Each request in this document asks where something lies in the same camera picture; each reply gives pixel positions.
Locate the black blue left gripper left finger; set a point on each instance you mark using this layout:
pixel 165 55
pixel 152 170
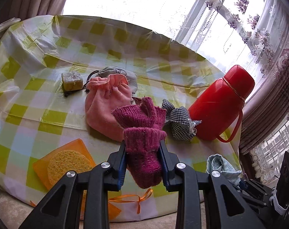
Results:
pixel 61 206

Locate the orange mesh bag with sponge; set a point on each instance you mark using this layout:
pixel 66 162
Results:
pixel 75 156

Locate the floral lace curtain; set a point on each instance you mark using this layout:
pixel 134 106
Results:
pixel 250 33

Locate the red thermos bottle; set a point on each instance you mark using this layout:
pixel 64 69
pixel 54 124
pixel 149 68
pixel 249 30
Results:
pixel 219 107

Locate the light blue cloth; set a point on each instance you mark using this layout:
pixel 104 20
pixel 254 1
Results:
pixel 217 162

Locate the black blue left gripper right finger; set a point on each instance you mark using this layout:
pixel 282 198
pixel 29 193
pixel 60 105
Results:
pixel 224 206

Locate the brown drape curtain right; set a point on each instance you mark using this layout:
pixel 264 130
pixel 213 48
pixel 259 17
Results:
pixel 267 107

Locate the magenta knitted sock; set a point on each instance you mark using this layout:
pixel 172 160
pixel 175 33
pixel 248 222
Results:
pixel 142 132

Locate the pink terry cloth pouch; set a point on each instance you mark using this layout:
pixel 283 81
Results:
pixel 105 95

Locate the yellow worn sponge block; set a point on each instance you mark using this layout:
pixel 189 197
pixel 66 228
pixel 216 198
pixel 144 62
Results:
pixel 72 81

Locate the cream wooden cabinet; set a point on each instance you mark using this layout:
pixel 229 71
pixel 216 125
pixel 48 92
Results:
pixel 5 25

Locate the black white gingham pouch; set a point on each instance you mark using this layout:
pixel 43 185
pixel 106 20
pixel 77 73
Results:
pixel 181 124

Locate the checkered plastic tablecloth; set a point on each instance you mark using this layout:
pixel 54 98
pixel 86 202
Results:
pixel 37 118

